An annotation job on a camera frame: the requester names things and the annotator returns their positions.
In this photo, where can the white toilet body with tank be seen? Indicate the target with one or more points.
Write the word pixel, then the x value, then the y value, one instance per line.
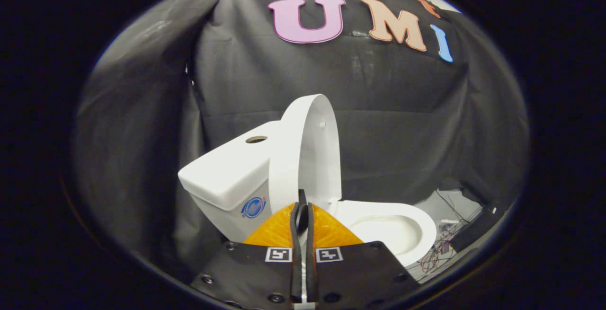
pixel 222 177

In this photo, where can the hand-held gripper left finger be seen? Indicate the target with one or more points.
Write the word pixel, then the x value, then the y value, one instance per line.
pixel 255 277

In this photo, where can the black backdrop cloth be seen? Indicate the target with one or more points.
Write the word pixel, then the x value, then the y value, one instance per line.
pixel 378 111

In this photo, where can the white toilet lid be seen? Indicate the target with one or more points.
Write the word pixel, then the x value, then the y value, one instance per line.
pixel 312 158

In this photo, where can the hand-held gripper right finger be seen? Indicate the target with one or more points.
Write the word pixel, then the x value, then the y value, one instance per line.
pixel 355 277

